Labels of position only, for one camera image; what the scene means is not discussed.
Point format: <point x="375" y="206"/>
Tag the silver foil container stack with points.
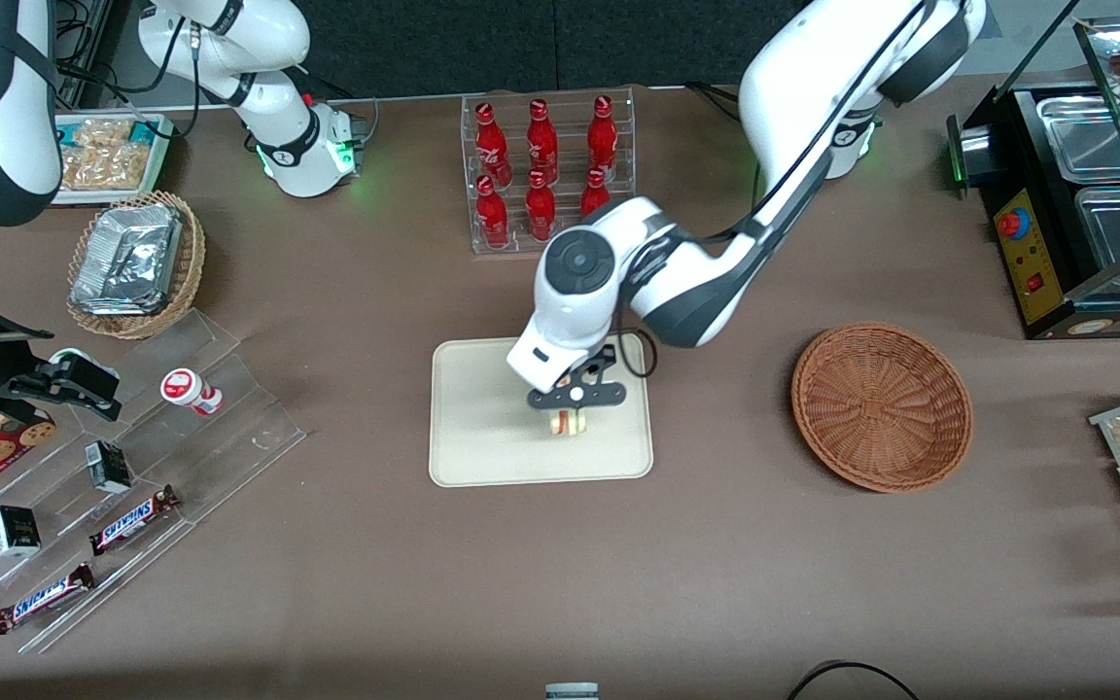
<point x="127" y="258"/>

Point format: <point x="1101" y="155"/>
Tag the red white yogurt cup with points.
<point x="181" y="387"/>

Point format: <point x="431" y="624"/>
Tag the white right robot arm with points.
<point x="278" y="58"/>

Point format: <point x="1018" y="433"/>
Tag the light tan wicker basket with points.
<point x="186" y="282"/>

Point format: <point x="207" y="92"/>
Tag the white snack tray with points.
<point x="113" y="197"/>

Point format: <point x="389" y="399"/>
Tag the small black carton box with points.
<point x="14" y="532"/>
<point x="108" y="469"/>

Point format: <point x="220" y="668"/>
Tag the cream plastic tray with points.
<point x="482" y="428"/>

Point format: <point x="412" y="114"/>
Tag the grey camera mount top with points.
<point x="572" y="692"/>

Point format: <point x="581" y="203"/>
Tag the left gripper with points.
<point x="593" y="368"/>

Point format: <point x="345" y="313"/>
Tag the clear acrylic bottle rack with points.
<point x="497" y="250"/>

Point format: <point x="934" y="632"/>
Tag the triangular sandwich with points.
<point x="568" y="424"/>

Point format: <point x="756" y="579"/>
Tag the black food warmer case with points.
<point x="1017" y="282"/>

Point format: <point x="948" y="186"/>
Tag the brown round wicker basket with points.
<point x="881" y="408"/>

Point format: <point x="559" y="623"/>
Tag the clear acrylic stepped stand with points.
<point x="249" y="428"/>

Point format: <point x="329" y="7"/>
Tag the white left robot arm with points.
<point x="793" y="87"/>

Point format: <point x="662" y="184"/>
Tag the Snickers chocolate bar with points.
<point x="132" y="522"/>
<point x="43" y="599"/>

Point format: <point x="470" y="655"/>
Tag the red cola bottle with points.
<point x="603" y="141"/>
<point x="595" y="194"/>
<point x="493" y="219"/>
<point x="492" y="146"/>
<point x="541" y="209"/>
<point x="542" y="146"/>

